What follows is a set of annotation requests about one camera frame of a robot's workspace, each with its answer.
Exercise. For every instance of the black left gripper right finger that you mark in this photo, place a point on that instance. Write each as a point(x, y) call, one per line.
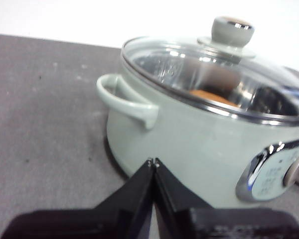
point(201, 224)

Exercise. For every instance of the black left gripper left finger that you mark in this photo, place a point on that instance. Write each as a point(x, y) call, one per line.
point(109, 221)

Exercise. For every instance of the brown potato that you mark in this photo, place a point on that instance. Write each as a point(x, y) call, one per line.
point(209, 95)

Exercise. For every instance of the glass lid with green knob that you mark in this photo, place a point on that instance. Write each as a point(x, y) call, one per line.
point(164, 57)

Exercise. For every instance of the pale green electric steamer pot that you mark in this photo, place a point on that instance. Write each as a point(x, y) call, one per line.
point(189, 149)

